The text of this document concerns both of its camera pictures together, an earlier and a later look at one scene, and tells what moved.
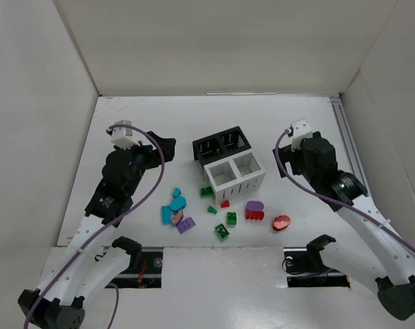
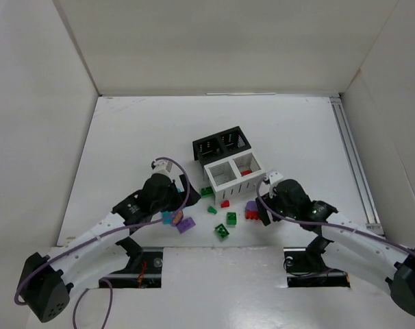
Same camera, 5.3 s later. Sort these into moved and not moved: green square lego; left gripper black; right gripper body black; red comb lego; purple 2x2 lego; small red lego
Moved: right gripper body black; left gripper black
Not moved: green square lego; red comb lego; small red lego; purple 2x2 lego
